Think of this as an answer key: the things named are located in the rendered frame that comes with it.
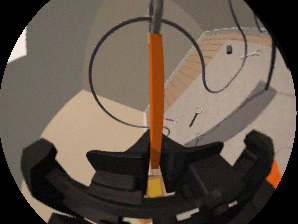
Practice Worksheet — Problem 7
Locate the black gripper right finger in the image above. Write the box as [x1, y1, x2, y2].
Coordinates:
[158, 133, 225, 193]

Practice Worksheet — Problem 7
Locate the orange handle with grey loop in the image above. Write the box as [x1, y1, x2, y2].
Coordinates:
[148, 0, 165, 169]

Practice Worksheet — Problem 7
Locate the thin grey wire with green section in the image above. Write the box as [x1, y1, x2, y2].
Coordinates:
[88, 0, 277, 148]

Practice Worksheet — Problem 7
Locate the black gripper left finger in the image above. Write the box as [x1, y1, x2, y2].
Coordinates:
[85, 129, 150, 194]

